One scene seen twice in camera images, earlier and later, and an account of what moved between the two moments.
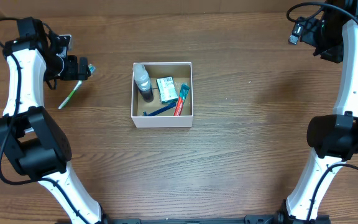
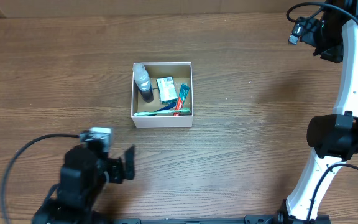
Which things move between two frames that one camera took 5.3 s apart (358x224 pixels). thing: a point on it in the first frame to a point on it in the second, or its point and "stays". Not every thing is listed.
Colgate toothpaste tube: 184,91 stays
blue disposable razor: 159,111 stays
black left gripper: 70,71 to 114,164
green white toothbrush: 92,70 to 162,112
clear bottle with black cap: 143,80 stays
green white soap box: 167,90 stays
